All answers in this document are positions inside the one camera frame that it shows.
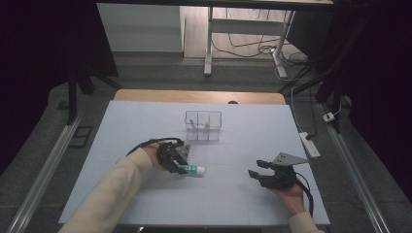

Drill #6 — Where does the dark curtain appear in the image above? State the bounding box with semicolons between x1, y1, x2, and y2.
0;0;119;178
333;0;412;202

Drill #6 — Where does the hand-held gripper black cable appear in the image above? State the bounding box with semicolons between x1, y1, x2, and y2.
125;137;185;157
294;172;315;218

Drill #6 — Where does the black tripod stand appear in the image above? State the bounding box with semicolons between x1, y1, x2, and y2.
66;69;122;126

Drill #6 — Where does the person's left hand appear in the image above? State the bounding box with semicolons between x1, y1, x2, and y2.
143;139;168;170

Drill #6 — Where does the pale blue table mat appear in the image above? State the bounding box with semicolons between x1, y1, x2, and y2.
57;100;331;226

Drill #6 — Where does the black metal stand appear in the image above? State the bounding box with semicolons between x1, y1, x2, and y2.
278;64;345;134

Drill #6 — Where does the clear plastic organizer box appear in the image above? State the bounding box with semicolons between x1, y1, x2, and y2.
185;110;223;142

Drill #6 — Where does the tangle of floor cables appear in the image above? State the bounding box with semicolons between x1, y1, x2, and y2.
211;9;309;71

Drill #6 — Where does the right hand-held gripper black cable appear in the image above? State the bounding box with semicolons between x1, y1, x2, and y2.
294;172;315;218

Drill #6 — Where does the person's right hand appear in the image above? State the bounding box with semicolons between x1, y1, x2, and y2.
268;181;307;216

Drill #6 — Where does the white power strip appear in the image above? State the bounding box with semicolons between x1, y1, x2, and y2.
298;131;322;159

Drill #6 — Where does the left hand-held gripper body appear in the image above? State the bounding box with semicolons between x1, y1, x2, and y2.
157;141;191;173

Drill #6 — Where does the white-legged desk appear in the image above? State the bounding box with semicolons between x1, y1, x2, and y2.
96;0;334;79

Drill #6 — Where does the aluminium rail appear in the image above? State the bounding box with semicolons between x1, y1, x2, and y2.
6;113;84;233
317;103;392;233

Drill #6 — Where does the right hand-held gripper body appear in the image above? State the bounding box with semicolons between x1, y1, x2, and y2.
258;151;309;190

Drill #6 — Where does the left hand-held gripper black cable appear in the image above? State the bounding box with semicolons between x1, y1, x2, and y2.
125;137;185;157

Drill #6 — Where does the green and white glue stick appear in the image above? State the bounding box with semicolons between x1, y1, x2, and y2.
179;164;206;178

